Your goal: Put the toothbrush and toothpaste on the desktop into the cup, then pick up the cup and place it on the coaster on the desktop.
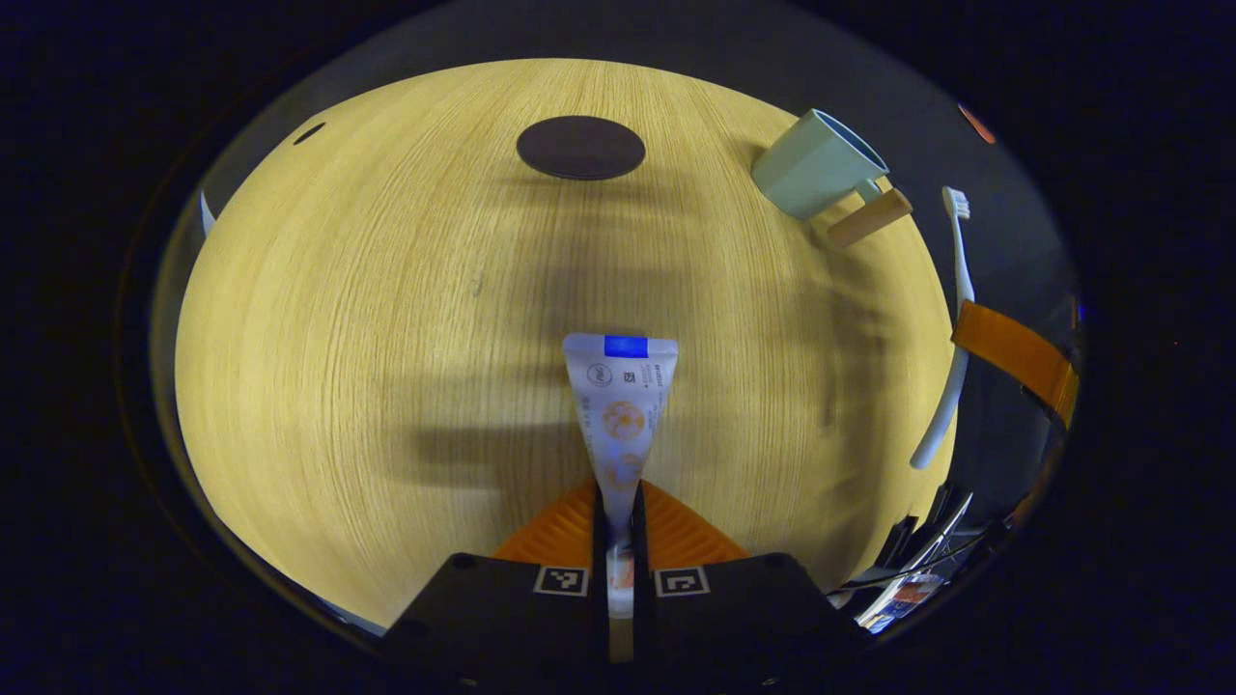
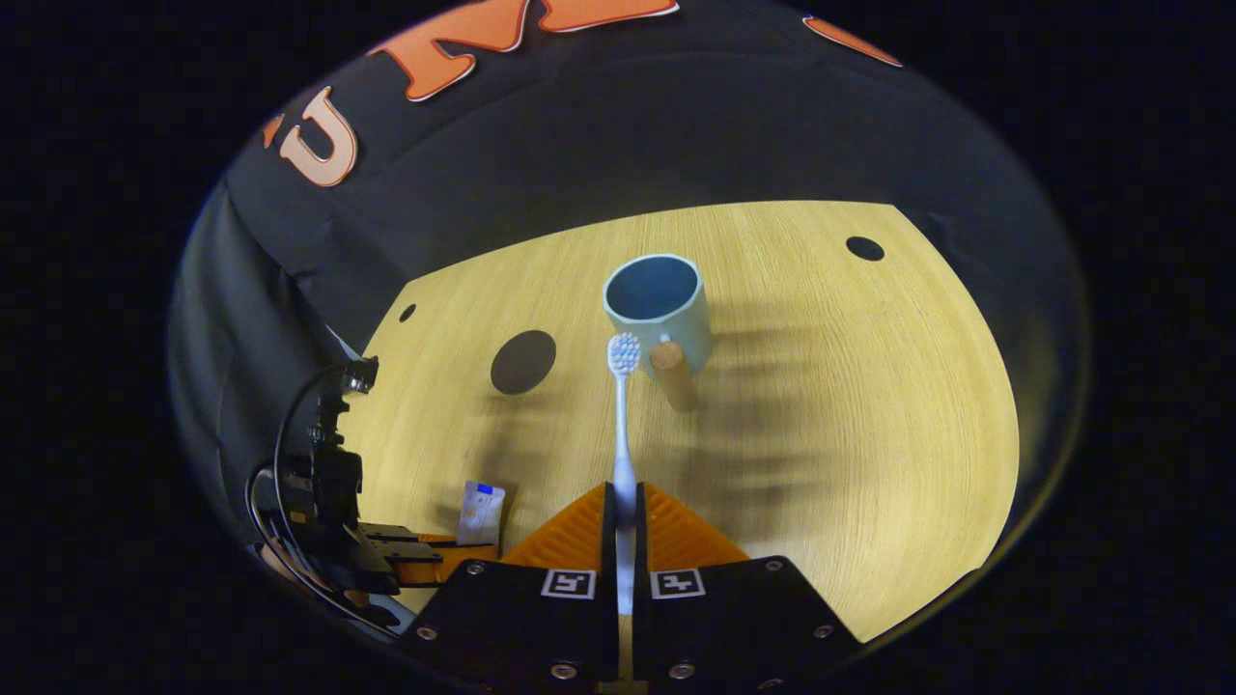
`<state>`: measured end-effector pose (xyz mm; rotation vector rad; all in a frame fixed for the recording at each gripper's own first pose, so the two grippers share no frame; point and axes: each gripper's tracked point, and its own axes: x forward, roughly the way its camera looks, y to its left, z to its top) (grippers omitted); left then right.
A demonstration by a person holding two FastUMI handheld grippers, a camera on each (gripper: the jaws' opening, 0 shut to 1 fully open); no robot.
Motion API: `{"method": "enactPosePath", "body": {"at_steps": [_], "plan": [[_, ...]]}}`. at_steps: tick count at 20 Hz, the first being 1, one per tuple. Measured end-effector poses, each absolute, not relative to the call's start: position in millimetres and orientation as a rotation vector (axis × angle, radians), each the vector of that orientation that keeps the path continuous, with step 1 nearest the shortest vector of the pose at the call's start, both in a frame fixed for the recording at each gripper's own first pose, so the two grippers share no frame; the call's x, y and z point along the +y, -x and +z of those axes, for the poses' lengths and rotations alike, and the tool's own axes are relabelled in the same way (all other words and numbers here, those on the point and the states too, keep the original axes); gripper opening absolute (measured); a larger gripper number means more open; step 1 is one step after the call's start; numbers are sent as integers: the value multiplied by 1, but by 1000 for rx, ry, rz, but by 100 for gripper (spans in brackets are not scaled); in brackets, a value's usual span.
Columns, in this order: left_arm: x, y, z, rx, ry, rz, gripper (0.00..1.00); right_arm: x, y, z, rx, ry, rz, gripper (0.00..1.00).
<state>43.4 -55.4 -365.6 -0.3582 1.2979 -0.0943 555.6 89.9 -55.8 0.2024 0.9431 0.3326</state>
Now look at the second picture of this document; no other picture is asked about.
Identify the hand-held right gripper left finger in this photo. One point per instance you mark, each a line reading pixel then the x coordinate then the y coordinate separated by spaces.
pixel 608 541

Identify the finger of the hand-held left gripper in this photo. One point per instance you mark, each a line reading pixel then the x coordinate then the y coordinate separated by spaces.
pixel 454 560

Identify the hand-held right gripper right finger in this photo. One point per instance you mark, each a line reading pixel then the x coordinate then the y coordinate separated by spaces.
pixel 641 541

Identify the white toothpaste tube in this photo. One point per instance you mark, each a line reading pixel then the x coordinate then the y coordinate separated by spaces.
pixel 480 512

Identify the pale blue toothbrush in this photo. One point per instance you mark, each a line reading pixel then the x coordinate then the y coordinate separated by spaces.
pixel 623 434

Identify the dark round coaster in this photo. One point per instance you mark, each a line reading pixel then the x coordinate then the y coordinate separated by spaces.
pixel 522 362

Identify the black backdrop cloth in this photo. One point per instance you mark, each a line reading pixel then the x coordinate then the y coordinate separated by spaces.
pixel 676 125

